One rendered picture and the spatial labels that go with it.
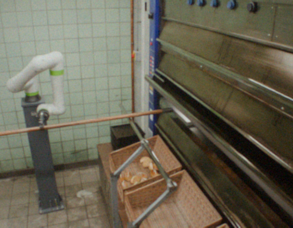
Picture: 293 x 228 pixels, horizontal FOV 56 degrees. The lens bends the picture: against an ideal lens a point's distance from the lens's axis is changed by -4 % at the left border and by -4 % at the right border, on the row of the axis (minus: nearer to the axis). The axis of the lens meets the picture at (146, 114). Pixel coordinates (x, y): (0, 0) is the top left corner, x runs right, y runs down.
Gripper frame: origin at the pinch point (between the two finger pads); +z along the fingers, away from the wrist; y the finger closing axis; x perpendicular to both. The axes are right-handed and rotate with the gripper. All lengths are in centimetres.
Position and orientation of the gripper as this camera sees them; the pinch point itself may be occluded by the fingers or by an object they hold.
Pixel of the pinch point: (42, 127)
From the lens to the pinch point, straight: 217.5
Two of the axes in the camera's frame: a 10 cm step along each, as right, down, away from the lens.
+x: -9.6, 1.1, -2.7
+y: -0.1, 9.2, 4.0
